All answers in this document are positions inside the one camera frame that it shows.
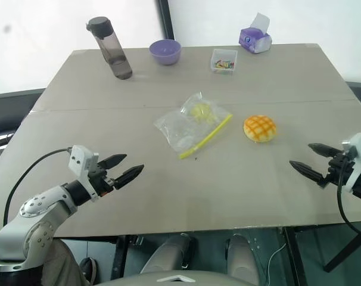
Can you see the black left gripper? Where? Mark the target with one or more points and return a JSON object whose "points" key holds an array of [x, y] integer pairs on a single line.
{"points": [[101, 181]]}

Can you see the dark vertical pole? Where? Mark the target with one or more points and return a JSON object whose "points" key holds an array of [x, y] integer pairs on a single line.
{"points": [[166, 18]]}

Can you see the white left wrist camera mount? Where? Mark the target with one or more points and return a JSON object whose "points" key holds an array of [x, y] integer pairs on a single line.
{"points": [[79, 158]]}

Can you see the black side desk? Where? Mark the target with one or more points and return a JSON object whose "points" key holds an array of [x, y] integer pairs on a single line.
{"points": [[10, 110]]}

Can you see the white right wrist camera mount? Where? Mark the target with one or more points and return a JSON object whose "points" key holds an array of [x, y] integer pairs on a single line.
{"points": [[357, 146]]}

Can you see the purple tissue pack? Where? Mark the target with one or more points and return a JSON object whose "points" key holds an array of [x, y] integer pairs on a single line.
{"points": [[255, 40]]}

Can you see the smoky grey water bottle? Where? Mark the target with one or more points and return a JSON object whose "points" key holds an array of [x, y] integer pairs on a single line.
{"points": [[113, 50]]}

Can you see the black tripod stand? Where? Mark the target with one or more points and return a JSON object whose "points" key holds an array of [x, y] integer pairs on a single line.
{"points": [[345, 250]]}

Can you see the purple plastic bowl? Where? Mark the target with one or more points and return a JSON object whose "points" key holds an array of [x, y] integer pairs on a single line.
{"points": [[165, 53]]}

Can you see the black shoe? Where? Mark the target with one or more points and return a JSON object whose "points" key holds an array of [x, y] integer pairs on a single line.
{"points": [[88, 268]]}

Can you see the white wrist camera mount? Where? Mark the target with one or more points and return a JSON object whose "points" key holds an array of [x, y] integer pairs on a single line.
{"points": [[79, 158], [357, 146]]}

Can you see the yellow pineapple bun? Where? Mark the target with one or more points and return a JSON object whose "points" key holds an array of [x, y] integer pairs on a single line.
{"points": [[260, 128]]}

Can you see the khaki trouser leg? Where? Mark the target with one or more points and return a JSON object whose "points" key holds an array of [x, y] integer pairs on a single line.
{"points": [[62, 265]]}

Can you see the clear zip bag yellow seal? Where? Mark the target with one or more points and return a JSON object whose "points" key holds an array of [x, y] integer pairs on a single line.
{"points": [[176, 129]]}

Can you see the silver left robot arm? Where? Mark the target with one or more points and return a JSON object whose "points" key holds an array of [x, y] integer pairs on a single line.
{"points": [[34, 208]]}

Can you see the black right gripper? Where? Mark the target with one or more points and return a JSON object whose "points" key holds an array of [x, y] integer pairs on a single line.
{"points": [[336, 169]]}

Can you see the yellow-green item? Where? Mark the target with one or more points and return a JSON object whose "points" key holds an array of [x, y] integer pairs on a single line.
{"points": [[202, 113]]}

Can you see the grey robot torso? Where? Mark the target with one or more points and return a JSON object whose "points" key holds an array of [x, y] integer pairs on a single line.
{"points": [[168, 278]]}

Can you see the dark furniture edge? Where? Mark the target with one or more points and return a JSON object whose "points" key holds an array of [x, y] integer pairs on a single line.
{"points": [[360, 92]]}

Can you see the black table leg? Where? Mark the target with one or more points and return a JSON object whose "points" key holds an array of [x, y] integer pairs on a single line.
{"points": [[294, 256]]}

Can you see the clear box with colourful bits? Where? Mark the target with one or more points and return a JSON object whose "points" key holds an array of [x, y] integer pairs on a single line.
{"points": [[223, 61]]}

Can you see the grey rounded robot leg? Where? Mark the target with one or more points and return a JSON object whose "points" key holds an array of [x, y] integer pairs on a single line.
{"points": [[243, 259], [168, 253]]}

